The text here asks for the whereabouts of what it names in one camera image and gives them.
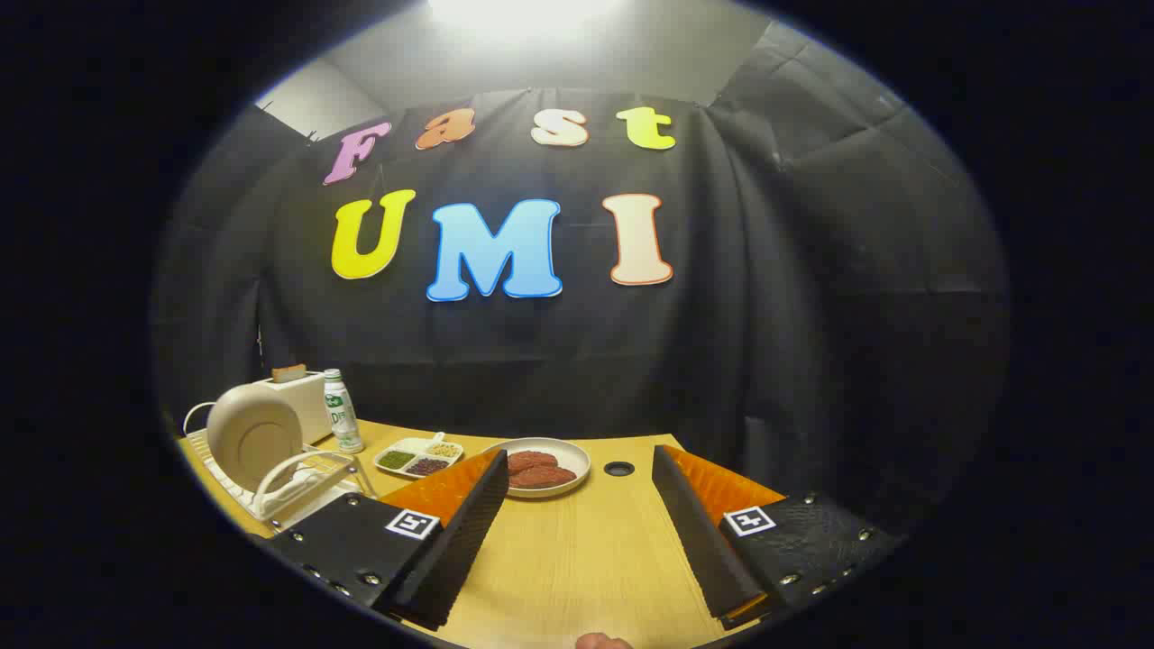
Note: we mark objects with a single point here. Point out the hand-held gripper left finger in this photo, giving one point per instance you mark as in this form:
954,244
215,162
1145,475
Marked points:
469,541

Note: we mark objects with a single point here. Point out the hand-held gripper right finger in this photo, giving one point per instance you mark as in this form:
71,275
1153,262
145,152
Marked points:
703,541

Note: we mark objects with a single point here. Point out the cream round plate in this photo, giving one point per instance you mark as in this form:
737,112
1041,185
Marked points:
257,437

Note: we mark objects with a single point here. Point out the white divided dish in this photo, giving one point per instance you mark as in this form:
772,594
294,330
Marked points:
416,445

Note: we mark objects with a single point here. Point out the cream plate with meat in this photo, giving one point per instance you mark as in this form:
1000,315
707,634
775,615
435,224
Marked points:
577,460

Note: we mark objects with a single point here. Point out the pile of dark red beans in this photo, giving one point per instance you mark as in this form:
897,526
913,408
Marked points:
427,466

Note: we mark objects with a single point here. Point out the pile of yellow soybeans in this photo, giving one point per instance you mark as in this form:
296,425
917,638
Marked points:
443,449

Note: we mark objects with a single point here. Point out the red meat piece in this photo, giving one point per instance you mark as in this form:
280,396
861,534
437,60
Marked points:
545,478
532,461

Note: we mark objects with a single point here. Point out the pile of green beans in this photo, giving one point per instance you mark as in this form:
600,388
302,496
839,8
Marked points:
396,460

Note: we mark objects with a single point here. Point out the white green label bottle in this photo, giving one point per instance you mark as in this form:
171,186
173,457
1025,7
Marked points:
341,419

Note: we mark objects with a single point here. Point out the cream toaster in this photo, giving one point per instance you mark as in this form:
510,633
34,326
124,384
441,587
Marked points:
311,401

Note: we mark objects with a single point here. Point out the brown bread slice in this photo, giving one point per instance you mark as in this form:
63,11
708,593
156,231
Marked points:
288,373

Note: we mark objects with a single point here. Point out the black backdrop cloth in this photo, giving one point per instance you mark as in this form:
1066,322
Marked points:
811,315

